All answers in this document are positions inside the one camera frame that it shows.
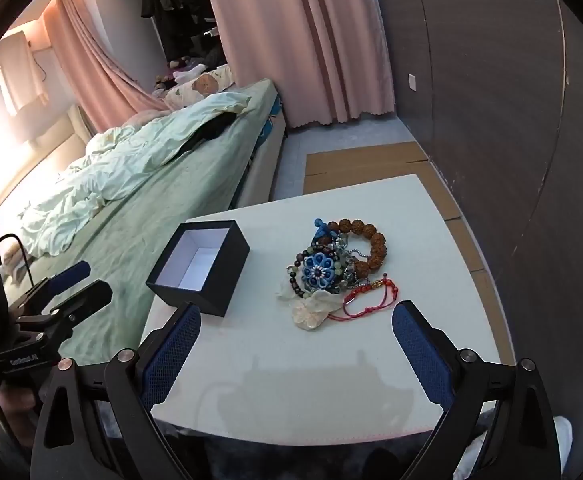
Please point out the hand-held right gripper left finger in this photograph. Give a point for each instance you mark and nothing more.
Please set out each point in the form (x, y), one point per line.
(171, 355)

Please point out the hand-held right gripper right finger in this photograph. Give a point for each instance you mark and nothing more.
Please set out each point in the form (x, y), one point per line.
(421, 355)

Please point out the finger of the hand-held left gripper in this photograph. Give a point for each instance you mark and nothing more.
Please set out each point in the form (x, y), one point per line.
(74, 271)
(89, 295)

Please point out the black jewelry box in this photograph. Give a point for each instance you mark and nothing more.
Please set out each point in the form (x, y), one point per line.
(231, 280)

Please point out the white flower hair clip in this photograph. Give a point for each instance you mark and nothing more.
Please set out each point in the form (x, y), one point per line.
(311, 315)

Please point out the blue flower hair ornament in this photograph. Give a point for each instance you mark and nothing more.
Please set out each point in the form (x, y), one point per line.
(321, 271)

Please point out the blue knotted tassel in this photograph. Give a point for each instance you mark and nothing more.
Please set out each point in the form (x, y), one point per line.
(324, 227)

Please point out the pale green quilt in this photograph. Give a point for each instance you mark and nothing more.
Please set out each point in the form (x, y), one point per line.
(121, 160)

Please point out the bed with green sheet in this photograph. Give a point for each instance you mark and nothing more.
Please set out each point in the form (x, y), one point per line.
(171, 195)

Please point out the beige headboard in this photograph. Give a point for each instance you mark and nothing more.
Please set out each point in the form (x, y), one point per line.
(79, 127)

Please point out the white cloth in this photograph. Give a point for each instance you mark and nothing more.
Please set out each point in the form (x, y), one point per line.
(564, 435)

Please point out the black garment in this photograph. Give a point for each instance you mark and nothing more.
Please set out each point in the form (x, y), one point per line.
(211, 130)

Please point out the white hanging towel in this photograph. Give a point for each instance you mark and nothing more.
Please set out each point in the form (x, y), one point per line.
(19, 75)

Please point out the flat brown cardboard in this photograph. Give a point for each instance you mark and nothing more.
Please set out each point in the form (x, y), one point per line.
(361, 160)

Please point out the draped pink curtain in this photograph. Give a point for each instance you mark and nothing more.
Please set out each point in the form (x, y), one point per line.
(91, 60)

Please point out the printed pillow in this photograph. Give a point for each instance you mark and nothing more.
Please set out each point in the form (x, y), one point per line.
(196, 87)

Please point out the white socks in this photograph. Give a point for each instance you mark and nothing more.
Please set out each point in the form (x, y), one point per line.
(189, 74)

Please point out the brown wooden wardrobe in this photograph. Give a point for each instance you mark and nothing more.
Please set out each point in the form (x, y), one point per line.
(496, 110)

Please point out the dark hanging clothes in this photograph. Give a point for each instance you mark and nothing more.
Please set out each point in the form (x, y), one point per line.
(171, 5)

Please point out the wide pink curtain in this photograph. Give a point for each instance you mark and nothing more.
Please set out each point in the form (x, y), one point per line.
(301, 40)

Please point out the white wall switch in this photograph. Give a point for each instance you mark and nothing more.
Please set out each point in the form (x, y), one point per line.
(412, 82)

